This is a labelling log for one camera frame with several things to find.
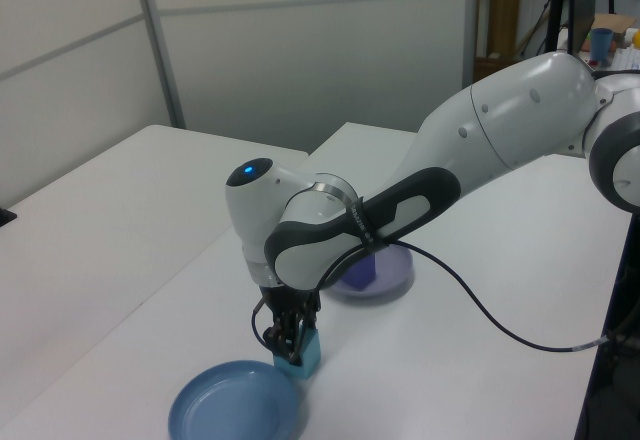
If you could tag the teal cube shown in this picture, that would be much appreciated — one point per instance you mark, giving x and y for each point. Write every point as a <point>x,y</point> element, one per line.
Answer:
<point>311,355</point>

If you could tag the slim grey partition post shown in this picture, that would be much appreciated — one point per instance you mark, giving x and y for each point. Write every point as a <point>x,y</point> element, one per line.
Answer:
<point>471,20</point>

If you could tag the dark monitor panel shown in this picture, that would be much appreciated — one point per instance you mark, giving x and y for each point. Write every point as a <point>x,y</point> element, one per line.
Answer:
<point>582,5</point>

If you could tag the black table clamp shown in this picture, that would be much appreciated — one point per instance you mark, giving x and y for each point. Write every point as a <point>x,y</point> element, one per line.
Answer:
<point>6,216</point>

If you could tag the dark metal stand frame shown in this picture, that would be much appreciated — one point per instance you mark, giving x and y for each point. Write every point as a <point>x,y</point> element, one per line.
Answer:
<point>612,360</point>

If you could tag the purple cube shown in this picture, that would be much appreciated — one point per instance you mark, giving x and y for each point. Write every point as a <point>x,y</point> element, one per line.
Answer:
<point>362,272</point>

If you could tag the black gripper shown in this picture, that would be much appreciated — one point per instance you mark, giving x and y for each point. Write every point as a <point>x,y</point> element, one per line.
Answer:
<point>290,302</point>

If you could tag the brown cardboard box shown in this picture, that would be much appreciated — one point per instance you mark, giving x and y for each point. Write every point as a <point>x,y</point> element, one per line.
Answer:
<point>502,17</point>

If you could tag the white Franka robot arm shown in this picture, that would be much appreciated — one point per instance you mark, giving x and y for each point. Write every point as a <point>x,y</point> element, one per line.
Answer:
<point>500,115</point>

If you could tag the purple plate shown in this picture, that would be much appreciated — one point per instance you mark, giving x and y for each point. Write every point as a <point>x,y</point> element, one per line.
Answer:
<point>395,272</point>

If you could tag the blue plate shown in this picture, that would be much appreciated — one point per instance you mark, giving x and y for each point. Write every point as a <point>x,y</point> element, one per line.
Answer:
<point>232,405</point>

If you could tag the blue cup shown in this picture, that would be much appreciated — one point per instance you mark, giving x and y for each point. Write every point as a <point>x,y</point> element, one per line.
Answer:
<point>601,45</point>

